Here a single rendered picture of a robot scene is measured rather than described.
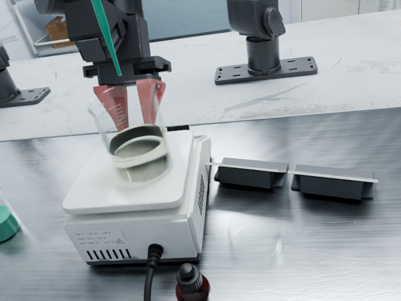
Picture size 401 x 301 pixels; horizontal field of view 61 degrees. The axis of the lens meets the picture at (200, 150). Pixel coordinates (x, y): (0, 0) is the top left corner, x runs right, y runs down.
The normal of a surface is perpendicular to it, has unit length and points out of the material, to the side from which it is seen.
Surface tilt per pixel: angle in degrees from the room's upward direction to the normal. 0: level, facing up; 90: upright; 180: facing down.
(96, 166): 0
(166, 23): 90
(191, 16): 90
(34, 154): 0
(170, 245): 90
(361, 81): 0
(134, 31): 60
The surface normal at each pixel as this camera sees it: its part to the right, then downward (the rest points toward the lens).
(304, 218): -0.17, -0.80
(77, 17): -0.18, 0.11
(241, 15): -0.73, 0.47
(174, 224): -0.08, 0.59
